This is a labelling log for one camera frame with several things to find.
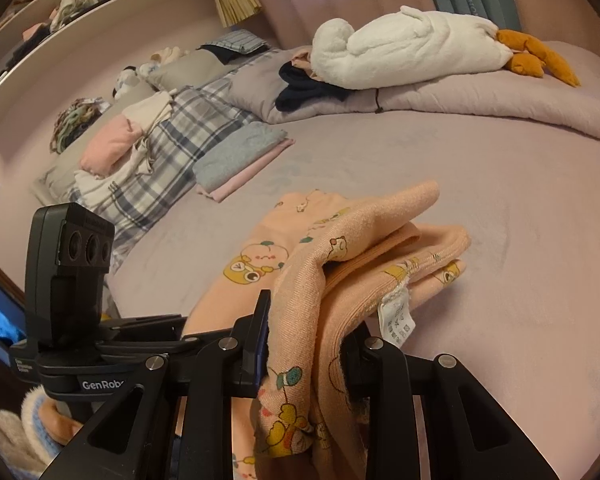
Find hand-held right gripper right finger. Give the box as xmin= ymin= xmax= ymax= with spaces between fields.
xmin=340 ymin=320 xmax=561 ymax=480

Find person's left forearm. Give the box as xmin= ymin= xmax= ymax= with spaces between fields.
xmin=0 ymin=389 xmax=83 ymax=480

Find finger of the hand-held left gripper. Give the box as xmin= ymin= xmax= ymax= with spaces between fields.
xmin=100 ymin=314 xmax=236 ymax=358

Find cream white garment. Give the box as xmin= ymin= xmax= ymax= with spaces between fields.
xmin=122 ymin=91 xmax=178 ymax=176

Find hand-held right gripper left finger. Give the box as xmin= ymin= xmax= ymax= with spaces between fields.
xmin=39 ymin=289 xmax=272 ymax=480

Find bed with lilac sheet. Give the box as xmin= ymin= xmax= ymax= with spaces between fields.
xmin=0 ymin=40 xmax=600 ymax=480

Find grey quilted duvet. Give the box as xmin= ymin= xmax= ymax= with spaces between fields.
xmin=227 ymin=40 xmax=600 ymax=148

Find dark navy clothes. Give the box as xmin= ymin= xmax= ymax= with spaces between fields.
xmin=274 ymin=61 xmax=353 ymax=112

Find beige grey pillow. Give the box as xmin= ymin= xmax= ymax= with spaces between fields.
xmin=145 ymin=50 xmax=241 ymax=93

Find white goose plush toy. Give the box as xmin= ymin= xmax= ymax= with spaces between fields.
xmin=311 ymin=5 xmax=582 ymax=92

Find folded grey garment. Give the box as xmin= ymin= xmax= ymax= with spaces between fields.
xmin=192 ymin=121 xmax=289 ymax=193

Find plaid blanket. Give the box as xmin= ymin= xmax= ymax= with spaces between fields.
xmin=70 ymin=67 xmax=268 ymax=266

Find black and white plush toy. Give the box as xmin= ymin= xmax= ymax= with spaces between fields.
xmin=111 ymin=65 xmax=153 ymax=100

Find long grey pillow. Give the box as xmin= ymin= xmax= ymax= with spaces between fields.
xmin=30 ymin=82 xmax=156 ymax=201

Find crumpled pink garment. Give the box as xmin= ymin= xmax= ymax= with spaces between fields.
xmin=78 ymin=115 xmax=148 ymax=178

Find cream clothes on shelf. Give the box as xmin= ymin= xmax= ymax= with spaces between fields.
xmin=50 ymin=0 xmax=88 ymax=31

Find blue striped cloth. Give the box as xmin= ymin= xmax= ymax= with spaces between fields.
xmin=200 ymin=30 xmax=272 ymax=56

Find peach printed pajama garment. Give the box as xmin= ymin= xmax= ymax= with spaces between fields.
xmin=180 ymin=180 xmax=473 ymax=480

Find white shelf unit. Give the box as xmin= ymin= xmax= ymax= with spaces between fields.
xmin=0 ymin=0 xmax=221 ymax=116

